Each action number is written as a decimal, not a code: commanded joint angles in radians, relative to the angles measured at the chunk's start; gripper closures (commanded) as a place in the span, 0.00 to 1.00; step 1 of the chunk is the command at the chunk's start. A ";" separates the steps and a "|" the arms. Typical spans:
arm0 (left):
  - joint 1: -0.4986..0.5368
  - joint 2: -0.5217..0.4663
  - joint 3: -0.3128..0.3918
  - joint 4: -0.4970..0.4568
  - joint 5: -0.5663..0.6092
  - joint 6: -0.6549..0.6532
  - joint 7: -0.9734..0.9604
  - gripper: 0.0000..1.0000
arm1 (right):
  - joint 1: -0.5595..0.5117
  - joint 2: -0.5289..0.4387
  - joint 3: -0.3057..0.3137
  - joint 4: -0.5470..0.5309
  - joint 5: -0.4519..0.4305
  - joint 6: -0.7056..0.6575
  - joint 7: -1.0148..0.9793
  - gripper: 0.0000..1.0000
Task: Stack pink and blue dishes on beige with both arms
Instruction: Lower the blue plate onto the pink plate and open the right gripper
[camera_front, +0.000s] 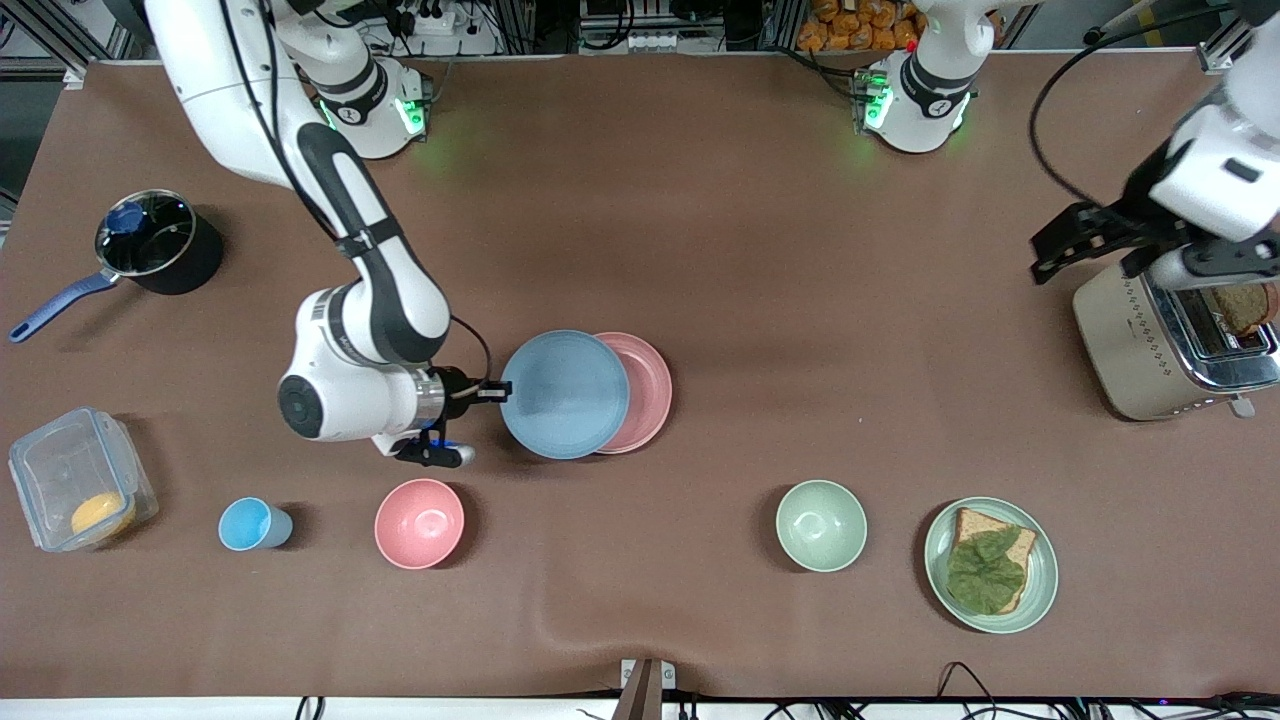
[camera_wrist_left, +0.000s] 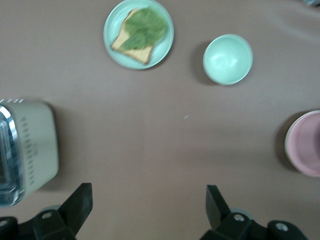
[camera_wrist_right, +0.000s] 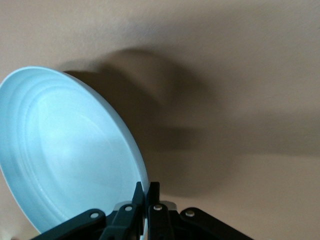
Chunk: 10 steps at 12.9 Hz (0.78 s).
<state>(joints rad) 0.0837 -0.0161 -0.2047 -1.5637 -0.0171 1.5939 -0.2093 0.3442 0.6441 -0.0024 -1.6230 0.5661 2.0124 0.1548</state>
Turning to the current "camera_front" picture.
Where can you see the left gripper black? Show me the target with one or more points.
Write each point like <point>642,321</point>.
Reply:
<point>1133,220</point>

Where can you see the light blue cup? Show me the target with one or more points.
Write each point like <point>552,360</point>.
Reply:
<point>250,525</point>

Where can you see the green bowl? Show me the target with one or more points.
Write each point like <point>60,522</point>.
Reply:
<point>821,526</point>

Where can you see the blue plate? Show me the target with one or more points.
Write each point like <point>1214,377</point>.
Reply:
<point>565,395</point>

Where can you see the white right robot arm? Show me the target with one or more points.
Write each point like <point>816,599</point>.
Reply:
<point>380,300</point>

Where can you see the green lettuce leaf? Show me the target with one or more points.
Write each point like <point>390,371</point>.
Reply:
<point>985,575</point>

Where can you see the metal camera bracket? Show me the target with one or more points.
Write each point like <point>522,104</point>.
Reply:
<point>647,685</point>

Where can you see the orange snack bags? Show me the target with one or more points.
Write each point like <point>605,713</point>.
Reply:
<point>850,25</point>

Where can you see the beige chrome toaster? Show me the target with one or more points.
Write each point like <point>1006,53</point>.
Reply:
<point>1130,350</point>

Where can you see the pink plate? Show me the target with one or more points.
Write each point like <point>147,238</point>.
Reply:
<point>650,395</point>

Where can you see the white power strip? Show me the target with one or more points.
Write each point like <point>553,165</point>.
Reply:
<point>425,20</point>

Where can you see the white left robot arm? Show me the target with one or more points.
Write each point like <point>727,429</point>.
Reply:
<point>935,100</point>

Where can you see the yellow orange fruit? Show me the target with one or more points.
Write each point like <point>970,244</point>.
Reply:
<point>102,515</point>

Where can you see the brown bread slice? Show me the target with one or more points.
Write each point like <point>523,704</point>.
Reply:
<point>975,522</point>

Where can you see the clear plastic container blue seal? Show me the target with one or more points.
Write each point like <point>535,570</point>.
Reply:
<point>60,470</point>

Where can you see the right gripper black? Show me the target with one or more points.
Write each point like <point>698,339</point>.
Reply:
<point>457,384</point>

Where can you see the green plate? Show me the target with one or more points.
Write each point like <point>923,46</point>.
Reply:
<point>1045,575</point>

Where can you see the glass saucepan lid blue knob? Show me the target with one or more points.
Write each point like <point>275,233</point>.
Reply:
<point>150,235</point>

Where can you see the aluminium frame rail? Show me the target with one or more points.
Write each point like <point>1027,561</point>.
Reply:
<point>70,35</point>

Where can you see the toast slice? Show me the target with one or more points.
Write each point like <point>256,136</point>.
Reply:
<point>1245,308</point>

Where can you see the pink bowl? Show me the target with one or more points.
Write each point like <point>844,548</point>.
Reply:
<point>420,523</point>

